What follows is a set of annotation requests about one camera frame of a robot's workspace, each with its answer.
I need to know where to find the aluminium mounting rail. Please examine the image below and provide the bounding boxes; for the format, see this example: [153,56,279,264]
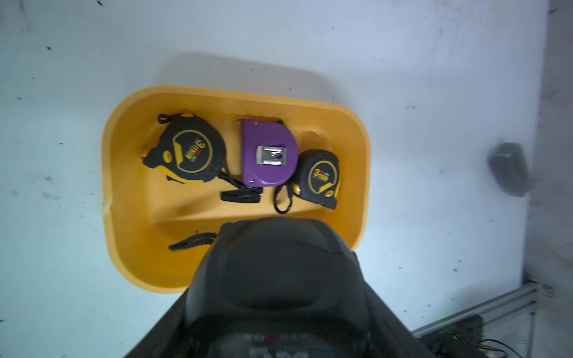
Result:
[412,282,539,338]

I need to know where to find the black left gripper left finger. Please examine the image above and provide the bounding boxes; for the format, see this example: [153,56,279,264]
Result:
[125,290,197,357]

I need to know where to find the small black yellow tape measure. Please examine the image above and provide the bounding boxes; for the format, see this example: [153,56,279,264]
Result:
[273,149,341,215]

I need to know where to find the yellow plastic storage box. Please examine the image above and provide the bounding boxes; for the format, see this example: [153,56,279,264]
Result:
[102,86,371,294]

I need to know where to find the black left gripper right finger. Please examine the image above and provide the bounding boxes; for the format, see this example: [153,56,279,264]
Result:
[358,286,434,358]

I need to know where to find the large black yellow tape measure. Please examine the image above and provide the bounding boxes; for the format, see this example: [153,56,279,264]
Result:
[143,113,264,204]

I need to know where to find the black 5M tape measure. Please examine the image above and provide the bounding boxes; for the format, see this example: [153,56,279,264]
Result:
[165,217,372,357]

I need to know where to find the black stapler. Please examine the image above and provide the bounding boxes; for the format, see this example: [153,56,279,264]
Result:
[487,143,530,197]

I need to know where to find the purple tape measure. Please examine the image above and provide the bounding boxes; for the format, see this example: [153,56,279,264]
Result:
[240,118,298,187]

